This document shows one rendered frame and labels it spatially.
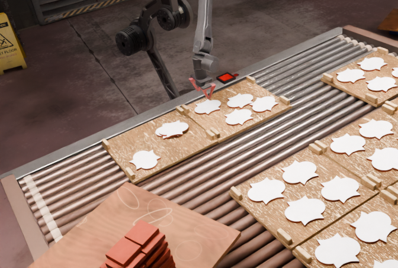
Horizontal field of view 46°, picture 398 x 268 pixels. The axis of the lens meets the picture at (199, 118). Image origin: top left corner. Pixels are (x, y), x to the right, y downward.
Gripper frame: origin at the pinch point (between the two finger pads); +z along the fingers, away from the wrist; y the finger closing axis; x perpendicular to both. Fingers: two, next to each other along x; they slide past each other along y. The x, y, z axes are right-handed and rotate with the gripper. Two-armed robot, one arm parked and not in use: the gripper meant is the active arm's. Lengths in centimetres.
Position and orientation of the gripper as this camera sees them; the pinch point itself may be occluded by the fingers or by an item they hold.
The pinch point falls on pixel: (203, 93)
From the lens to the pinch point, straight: 223.7
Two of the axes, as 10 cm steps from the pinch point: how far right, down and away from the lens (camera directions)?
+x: -8.6, 3.8, -3.5
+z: 1.3, 8.2, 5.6
